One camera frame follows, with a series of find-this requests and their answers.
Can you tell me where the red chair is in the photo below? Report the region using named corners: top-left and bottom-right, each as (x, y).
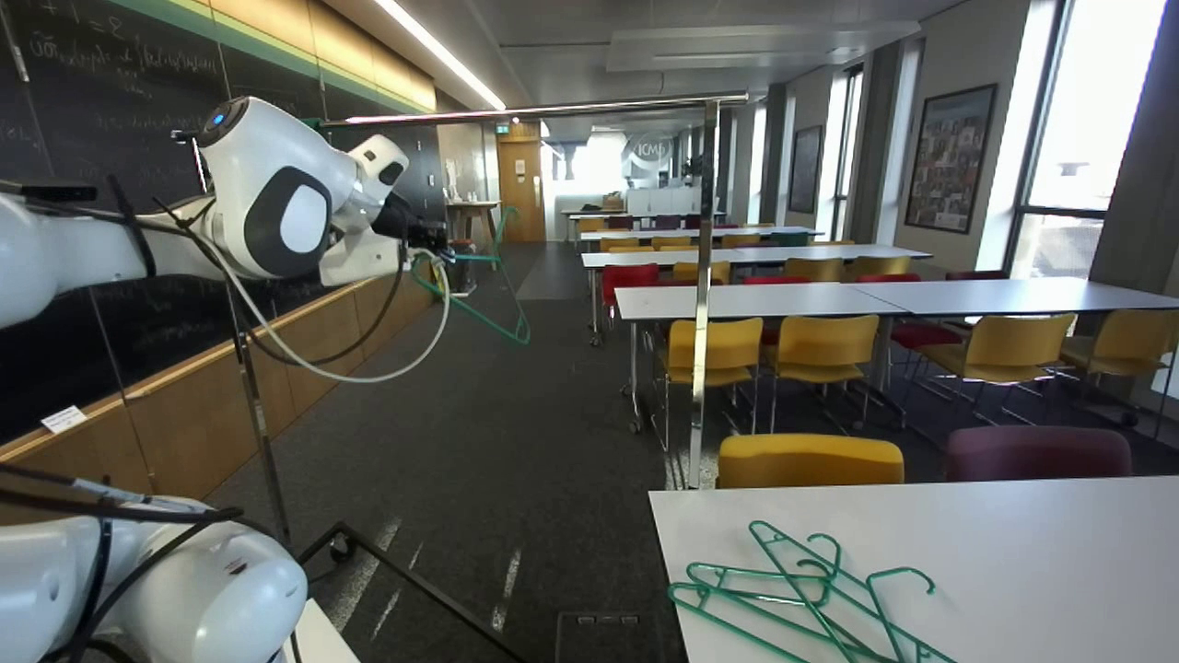
top-left (885, 317), bottom-right (969, 356)
top-left (591, 262), bottom-right (663, 324)

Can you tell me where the white paper label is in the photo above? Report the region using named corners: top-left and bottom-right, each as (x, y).
top-left (35, 403), bottom-right (92, 438)

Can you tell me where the metal clothes rail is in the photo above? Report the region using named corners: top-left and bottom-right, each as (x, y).
top-left (224, 87), bottom-right (756, 663)

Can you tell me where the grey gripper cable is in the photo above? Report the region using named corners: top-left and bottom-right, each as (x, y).
top-left (179, 216), bottom-right (458, 389)

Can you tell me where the wooden door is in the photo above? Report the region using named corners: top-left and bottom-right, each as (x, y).
top-left (494, 117), bottom-right (550, 247)

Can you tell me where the large window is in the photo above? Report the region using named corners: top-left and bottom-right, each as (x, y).
top-left (1002, 0), bottom-right (1170, 285)
top-left (810, 65), bottom-right (891, 247)

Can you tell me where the ceiling light strip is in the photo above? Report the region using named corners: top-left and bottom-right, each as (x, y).
top-left (368, 0), bottom-right (510, 113)

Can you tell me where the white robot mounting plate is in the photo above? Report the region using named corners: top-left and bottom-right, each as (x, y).
top-left (288, 597), bottom-right (365, 663)

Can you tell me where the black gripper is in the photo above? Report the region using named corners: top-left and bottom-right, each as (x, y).
top-left (368, 154), bottom-right (454, 253)

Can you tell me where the black camera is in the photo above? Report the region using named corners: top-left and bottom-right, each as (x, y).
top-left (0, 176), bottom-right (67, 208)

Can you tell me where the white counter cabinet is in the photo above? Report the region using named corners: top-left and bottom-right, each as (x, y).
top-left (622, 182), bottom-right (706, 222)

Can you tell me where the white rectangular table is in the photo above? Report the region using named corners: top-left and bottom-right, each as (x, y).
top-left (567, 208), bottom-right (740, 228)
top-left (572, 226), bottom-right (826, 251)
top-left (859, 275), bottom-right (1179, 324)
top-left (573, 244), bottom-right (933, 341)
top-left (609, 280), bottom-right (896, 426)

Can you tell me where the large framed picture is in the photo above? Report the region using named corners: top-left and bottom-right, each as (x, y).
top-left (903, 80), bottom-right (1002, 238)

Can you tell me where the yellow chair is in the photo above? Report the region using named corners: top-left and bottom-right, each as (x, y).
top-left (658, 312), bottom-right (768, 435)
top-left (714, 426), bottom-right (910, 494)
top-left (847, 253), bottom-right (919, 285)
top-left (919, 312), bottom-right (1078, 426)
top-left (1058, 306), bottom-right (1179, 435)
top-left (768, 312), bottom-right (885, 435)
top-left (781, 253), bottom-right (852, 287)

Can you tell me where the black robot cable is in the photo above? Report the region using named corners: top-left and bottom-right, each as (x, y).
top-left (0, 168), bottom-right (416, 663)

